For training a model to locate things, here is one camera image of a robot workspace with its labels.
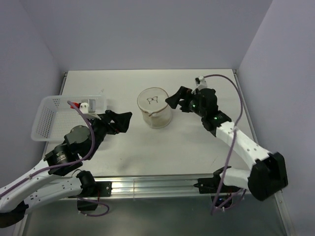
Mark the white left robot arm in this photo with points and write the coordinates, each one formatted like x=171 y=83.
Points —
x=46 y=182

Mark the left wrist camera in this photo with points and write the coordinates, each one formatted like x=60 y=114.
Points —
x=88 y=107

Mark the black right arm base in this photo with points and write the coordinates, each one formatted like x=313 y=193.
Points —
x=209 y=186

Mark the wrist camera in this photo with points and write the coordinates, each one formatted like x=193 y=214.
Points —
x=88 y=107
x=200 y=83

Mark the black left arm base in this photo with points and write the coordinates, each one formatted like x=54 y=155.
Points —
x=102 y=190

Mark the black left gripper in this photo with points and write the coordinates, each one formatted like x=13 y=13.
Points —
x=121 y=120

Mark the white plastic laundry basket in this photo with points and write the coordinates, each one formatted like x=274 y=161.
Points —
x=55 y=117

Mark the aluminium mounting rail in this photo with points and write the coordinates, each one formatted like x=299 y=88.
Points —
x=152 y=185

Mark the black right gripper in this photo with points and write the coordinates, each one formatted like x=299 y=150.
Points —
x=183 y=93

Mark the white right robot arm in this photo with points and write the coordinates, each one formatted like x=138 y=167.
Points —
x=267 y=171

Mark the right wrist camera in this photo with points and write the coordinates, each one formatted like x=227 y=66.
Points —
x=200 y=83

